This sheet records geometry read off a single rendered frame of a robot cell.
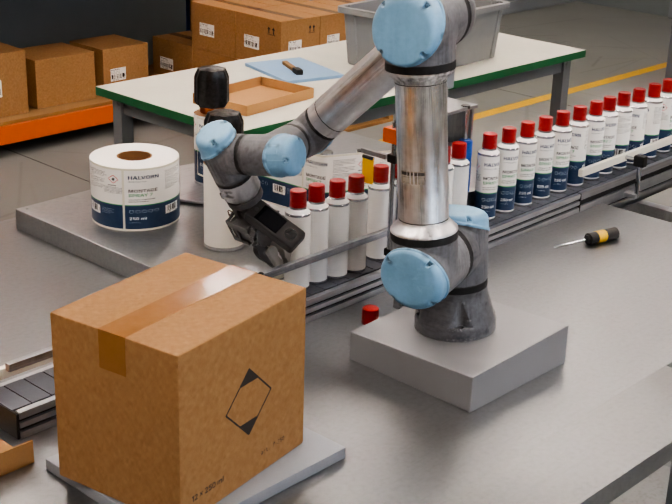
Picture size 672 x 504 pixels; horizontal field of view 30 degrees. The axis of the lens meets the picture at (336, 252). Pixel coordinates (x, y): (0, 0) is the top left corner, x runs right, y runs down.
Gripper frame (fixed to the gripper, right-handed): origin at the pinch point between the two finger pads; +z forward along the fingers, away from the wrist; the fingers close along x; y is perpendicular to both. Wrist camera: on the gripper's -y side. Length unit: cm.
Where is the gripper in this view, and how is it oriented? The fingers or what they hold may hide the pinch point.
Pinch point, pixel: (287, 267)
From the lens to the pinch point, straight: 247.0
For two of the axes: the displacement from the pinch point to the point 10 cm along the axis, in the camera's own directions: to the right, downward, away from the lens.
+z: 3.1, 6.9, 6.6
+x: -6.1, 6.8, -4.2
